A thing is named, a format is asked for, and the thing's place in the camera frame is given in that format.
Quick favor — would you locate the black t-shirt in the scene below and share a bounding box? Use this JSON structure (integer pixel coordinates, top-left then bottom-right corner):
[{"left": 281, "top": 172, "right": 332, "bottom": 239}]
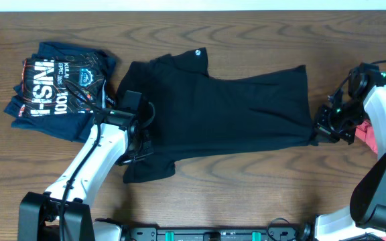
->
[{"left": 117, "top": 48, "right": 314, "bottom": 183}]

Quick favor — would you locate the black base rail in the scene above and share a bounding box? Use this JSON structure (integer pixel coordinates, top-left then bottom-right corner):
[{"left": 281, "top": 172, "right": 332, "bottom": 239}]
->
[{"left": 92, "top": 219, "right": 314, "bottom": 241}]

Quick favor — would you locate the folded navy printed t-shirt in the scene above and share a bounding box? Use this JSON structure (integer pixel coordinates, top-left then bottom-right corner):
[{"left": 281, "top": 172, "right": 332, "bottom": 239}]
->
[{"left": 4, "top": 42, "right": 117, "bottom": 143}]

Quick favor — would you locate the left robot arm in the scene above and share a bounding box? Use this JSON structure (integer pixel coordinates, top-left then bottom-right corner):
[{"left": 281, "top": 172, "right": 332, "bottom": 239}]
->
[{"left": 17, "top": 101, "right": 155, "bottom": 240}]

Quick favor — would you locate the red printed t-shirt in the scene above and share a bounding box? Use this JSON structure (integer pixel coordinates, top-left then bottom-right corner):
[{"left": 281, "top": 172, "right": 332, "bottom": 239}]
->
[{"left": 355, "top": 120, "right": 386, "bottom": 241}]

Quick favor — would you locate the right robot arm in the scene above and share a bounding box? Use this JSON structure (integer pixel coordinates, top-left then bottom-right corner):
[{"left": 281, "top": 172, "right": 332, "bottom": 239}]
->
[{"left": 309, "top": 62, "right": 386, "bottom": 240}]

